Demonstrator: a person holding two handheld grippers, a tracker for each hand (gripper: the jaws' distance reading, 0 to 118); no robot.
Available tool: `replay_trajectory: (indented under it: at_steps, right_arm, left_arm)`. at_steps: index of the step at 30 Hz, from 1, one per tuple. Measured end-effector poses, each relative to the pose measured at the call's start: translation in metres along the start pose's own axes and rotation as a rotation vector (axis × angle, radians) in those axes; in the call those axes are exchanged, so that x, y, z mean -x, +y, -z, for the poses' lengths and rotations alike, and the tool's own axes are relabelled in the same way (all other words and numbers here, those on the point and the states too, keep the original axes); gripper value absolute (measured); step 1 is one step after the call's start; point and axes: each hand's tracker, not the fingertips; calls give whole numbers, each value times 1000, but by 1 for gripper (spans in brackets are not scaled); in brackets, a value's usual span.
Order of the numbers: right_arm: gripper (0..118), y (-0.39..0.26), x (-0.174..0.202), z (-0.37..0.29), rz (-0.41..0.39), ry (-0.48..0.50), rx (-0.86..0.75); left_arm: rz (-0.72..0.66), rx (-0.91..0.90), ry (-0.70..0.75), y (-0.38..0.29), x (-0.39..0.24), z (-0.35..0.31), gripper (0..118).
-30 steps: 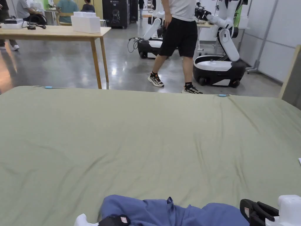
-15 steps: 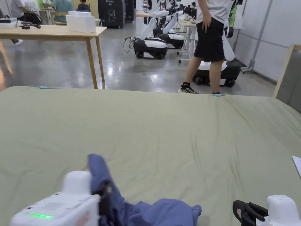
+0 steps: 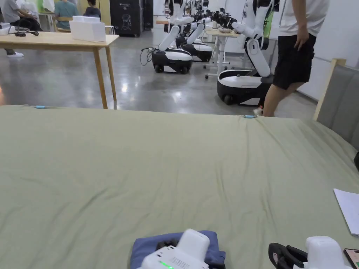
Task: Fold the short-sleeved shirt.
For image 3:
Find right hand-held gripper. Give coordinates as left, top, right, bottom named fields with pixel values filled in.
left=268, top=236, right=354, bottom=269

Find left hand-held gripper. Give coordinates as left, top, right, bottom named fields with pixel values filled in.
left=140, top=229, right=211, bottom=269

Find dark blue garment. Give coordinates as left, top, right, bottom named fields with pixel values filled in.
left=130, top=230, right=226, bottom=269

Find black phone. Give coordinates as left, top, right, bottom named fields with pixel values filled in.
left=343, top=248, right=359, bottom=269

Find bed with pale green sheet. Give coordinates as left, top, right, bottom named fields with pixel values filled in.
left=0, top=105, right=359, bottom=269

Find white paper sheet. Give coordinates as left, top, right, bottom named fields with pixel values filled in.
left=333, top=188, right=359, bottom=236

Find white wheeled robot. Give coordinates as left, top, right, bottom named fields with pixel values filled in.
left=182, top=0, right=214, bottom=63
left=217, top=0, right=279, bottom=106
left=151, top=0, right=195, bottom=75

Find white height-adjustable desk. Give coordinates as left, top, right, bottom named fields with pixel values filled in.
left=204, top=28, right=245, bottom=80

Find wooden table with white box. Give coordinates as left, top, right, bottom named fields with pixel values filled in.
left=0, top=16, right=120, bottom=110

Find black cabinet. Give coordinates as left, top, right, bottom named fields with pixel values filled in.
left=109, top=0, right=141, bottom=37

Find wooden chair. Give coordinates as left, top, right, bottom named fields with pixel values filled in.
left=52, top=16, right=74, bottom=33

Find grey padded headboard wooden frame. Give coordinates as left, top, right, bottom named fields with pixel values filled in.
left=313, top=58, right=359, bottom=152

